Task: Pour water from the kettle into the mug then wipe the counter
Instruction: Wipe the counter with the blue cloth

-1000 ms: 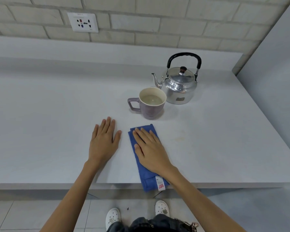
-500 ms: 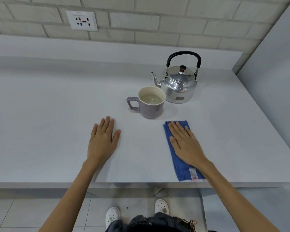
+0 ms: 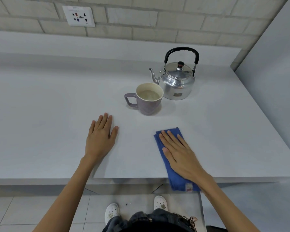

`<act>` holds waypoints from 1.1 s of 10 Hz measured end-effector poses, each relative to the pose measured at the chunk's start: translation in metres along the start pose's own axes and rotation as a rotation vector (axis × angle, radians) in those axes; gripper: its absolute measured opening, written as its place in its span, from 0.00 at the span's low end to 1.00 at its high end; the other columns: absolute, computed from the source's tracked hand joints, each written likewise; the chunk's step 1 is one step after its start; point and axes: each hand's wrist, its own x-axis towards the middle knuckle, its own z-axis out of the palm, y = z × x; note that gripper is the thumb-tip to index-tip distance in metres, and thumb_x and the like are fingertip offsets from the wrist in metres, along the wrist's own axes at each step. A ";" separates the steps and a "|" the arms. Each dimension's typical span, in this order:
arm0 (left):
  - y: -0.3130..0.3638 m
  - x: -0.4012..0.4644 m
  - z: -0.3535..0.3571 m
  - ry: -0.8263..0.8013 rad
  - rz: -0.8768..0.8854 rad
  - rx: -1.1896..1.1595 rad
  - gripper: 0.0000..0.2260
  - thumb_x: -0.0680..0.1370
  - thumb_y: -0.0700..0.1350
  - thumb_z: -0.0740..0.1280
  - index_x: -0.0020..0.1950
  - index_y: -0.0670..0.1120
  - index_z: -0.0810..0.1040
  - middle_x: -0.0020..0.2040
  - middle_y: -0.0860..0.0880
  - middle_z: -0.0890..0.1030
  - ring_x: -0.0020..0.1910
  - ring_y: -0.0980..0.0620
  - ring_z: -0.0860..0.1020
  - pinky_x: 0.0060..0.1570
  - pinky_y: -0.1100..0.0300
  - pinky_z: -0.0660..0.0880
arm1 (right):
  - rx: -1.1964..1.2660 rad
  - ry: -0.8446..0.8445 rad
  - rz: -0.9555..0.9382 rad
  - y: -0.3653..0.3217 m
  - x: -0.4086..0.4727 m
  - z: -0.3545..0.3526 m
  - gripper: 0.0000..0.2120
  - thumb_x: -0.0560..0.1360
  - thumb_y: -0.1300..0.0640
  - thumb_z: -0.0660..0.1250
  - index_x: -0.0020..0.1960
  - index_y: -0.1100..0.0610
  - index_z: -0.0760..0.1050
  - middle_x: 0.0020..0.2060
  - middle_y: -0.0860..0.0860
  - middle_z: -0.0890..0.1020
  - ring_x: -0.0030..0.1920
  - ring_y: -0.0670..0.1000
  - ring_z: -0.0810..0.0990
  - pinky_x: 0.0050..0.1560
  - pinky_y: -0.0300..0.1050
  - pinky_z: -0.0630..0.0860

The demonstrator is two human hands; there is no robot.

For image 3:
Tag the person's dark jeans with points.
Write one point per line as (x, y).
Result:
(149, 221)

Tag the person's left forearm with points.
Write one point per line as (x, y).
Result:
(67, 198)

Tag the person's white right shoe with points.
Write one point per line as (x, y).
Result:
(160, 202)

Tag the silver kettle lid black knob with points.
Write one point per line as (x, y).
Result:
(177, 72)

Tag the person's right hand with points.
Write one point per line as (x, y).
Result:
(183, 161)

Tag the person's white shoe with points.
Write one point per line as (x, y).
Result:
(160, 202)
(112, 212)

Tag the white wall power outlet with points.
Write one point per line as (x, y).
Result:
(78, 16)

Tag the white countertop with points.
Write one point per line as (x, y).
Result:
(38, 106)

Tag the white tall cabinet panel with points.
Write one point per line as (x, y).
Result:
(275, 82)

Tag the person's left hand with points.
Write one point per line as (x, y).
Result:
(99, 140)

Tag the person's right forearm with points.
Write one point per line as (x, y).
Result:
(227, 207)

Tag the blue cloth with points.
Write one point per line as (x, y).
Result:
(176, 182)

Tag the person's white left shoe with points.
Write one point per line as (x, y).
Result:
(112, 212)

